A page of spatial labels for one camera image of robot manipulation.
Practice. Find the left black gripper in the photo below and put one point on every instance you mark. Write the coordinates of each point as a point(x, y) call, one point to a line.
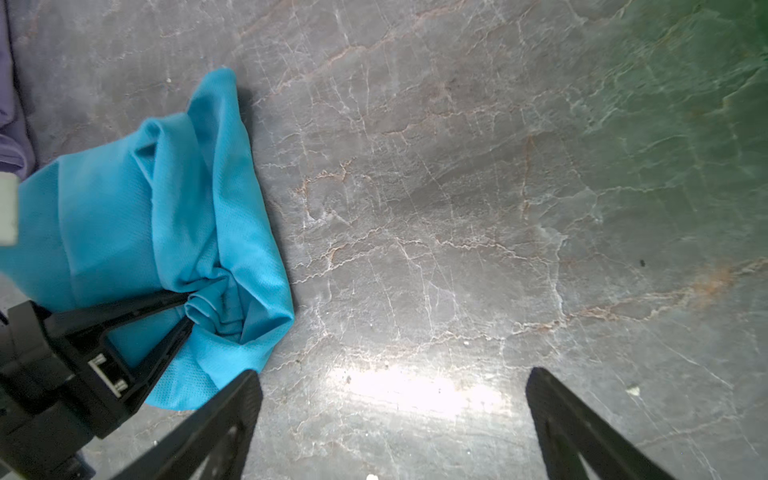
point(62, 377)

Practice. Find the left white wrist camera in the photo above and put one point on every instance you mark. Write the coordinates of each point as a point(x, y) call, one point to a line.
point(9, 209)

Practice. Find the teal blue t-shirt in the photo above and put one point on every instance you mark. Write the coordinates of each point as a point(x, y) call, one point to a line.
point(174, 206)

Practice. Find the purple folded t-shirt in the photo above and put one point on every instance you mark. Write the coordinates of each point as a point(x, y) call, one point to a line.
point(17, 155)

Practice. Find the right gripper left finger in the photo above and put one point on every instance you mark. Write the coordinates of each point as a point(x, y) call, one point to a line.
point(216, 437)

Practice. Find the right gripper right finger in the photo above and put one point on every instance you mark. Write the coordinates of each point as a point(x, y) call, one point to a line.
point(572, 436)

